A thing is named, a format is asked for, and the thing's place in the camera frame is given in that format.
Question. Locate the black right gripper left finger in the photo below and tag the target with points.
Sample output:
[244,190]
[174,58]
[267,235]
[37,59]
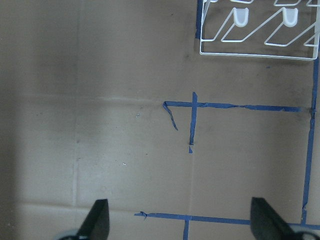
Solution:
[96,225]

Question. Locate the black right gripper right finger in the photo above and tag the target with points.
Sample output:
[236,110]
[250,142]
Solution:
[266,224]

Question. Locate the white wire cup rack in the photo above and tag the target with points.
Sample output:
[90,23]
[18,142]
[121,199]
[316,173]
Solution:
[271,29]

